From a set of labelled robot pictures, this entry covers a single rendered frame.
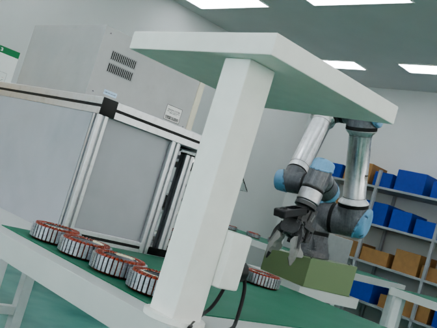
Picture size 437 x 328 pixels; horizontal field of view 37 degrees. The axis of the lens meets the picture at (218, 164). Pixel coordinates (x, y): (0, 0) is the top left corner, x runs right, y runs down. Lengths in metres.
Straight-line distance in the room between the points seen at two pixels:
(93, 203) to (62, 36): 0.56
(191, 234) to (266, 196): 9.32
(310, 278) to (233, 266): 1.35
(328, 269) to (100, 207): 1.01
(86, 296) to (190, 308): 0.22
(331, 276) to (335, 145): 7.87
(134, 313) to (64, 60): 1.06
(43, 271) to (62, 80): 0.78
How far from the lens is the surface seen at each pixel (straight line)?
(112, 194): 1.74
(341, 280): 2.49
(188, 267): 1.00
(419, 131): 9.56
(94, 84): 1.82
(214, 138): 1.02
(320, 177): 2.09
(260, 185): 10.16
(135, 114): 1.73
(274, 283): 1.89
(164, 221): 1.87
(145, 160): 1.78
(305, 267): 2.37
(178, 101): 1.98
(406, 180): 8.80
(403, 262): 8.63
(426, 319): 8.41
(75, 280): 1.20
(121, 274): 1.26
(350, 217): 2.47
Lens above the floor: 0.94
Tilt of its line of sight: 3 degrees up
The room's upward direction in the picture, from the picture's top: 17 degrees clockwise
